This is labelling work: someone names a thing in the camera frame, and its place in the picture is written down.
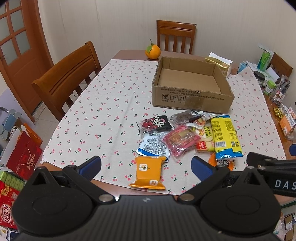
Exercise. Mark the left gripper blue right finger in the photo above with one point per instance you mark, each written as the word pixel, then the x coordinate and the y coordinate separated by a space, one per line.
pixel 201 169

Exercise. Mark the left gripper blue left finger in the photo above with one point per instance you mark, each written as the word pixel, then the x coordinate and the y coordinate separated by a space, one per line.
pixel 90 168

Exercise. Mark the orange foil snack bag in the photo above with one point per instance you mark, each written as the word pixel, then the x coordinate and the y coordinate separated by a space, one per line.
pixel 228 163

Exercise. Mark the yellow rice cracker pack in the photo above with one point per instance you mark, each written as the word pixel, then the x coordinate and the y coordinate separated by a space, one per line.
pixel 206 142

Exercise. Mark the yellow blue snack bag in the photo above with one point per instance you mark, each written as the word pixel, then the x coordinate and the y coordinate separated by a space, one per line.
pixel 226 142

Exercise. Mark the pink snack packet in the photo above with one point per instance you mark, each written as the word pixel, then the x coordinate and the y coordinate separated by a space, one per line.
pixel 181 139

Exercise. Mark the orange snack packet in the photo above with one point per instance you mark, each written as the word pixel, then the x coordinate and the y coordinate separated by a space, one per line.
pixel 148 173

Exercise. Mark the dark jerky clear packet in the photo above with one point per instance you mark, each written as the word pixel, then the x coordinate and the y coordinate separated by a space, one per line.
pixel 184 117

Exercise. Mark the white blue snack packet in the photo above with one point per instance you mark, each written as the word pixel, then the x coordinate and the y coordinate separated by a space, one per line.
pixel 153 146

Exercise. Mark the black red beef snack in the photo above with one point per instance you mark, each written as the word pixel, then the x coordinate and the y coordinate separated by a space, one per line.
pixel 158 123

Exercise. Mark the orange label plastic container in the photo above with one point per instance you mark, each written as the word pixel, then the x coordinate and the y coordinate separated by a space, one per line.
pixel 287 123

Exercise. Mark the cherry print tablecloth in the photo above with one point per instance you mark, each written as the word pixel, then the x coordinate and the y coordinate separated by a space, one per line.
pixel 112 114

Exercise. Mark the gold wrapped candies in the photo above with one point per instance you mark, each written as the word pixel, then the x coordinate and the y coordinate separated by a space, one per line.
pixel 279 112

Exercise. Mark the clear jar with sachets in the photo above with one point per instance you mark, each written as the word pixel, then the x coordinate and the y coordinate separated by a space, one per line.
pixel 279 92

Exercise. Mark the red green drink carton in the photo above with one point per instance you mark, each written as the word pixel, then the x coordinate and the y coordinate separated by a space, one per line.
pixel 10 188

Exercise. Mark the cardboard box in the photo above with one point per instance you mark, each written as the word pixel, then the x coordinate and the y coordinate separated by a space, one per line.
pixel 189 84

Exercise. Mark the green lid jar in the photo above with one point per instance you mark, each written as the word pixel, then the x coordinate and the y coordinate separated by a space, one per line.
pixel 270 86

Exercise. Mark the left wooden chair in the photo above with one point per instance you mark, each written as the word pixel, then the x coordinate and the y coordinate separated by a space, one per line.
pixel 59 82

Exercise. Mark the wooden chair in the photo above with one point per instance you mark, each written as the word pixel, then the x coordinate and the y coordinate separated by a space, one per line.
pixel 280 66
pixel 59 82
pixel 177 30

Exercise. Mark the black lid jar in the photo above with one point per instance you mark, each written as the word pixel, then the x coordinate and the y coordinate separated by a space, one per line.
pixel 259 77

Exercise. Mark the right wooden chair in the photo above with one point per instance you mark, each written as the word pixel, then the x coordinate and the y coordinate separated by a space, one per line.
pixel 280 66

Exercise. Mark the gold tissue box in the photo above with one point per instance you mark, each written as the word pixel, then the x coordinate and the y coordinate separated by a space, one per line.
pixel 224 64

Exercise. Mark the light blue small box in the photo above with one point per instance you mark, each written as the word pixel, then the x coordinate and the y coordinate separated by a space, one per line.
pixel 242 66

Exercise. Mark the green white carton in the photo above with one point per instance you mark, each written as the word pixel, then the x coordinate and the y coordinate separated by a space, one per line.
pixel 265 57

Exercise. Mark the orange fruit with leaf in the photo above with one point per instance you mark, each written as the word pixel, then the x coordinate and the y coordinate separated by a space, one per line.
pixel 153 51

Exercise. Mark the wooden door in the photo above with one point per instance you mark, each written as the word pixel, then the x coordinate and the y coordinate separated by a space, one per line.
pixel 24 52

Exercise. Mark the far wooden chair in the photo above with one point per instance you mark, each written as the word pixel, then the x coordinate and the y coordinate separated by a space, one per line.
pixel 177 30

